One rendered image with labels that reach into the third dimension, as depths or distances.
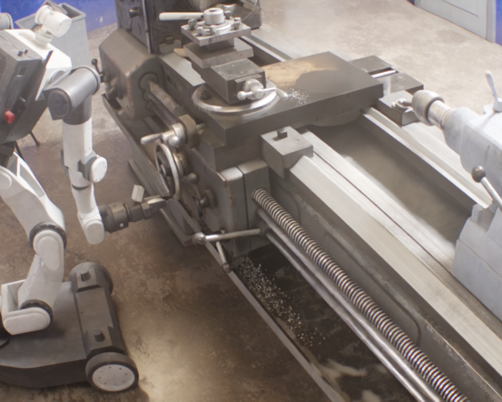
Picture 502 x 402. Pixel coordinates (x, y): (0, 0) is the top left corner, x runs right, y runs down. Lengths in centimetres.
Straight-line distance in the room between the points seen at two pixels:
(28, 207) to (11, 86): 50
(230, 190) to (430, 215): 58
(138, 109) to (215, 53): 85
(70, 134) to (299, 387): 117
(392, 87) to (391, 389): 101
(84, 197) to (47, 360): 69
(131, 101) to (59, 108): 105
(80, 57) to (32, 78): 289
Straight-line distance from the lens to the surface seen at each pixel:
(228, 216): 188
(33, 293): 223
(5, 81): 166
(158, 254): 285
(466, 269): 137
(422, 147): 184
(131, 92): 266
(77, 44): 457
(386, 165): 198
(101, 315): 234
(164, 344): 244
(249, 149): 185
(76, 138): 176
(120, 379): 226
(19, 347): 236
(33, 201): 200
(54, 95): 166
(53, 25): 178
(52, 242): 203
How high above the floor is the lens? 179
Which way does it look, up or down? 34 degrees down
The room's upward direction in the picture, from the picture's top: 6 degrees counter-clockwise
